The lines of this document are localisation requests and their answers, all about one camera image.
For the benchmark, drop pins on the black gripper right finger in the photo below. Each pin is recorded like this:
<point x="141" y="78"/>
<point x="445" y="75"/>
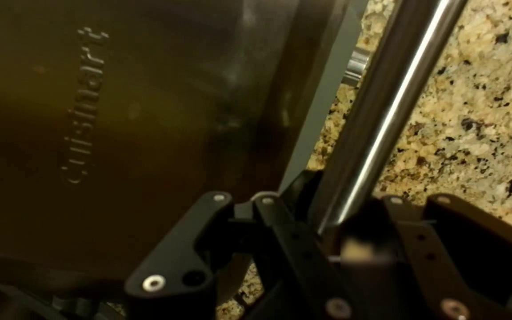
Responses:
<point x="475" y="259"/>

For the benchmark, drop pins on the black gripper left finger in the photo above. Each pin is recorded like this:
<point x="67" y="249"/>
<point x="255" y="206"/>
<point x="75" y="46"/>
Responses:
<point x="209" y="259"/>

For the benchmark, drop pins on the stainless grill sandwich maker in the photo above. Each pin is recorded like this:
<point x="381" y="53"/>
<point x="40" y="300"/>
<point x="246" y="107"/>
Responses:
<point x="150" y="130"/>

